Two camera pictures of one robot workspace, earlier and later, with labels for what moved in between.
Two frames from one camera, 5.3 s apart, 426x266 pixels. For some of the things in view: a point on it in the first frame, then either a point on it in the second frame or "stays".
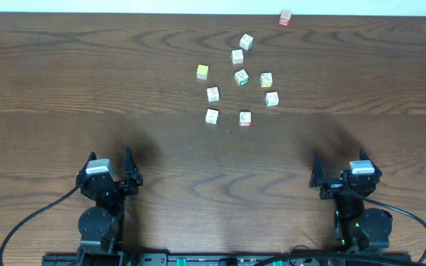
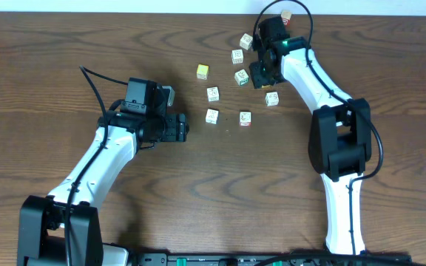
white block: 211,116 stays
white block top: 246,41 stays
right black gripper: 333,185 → 257,78
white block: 213,94 stays
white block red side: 245,118 stays
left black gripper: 134,179 → 178,132
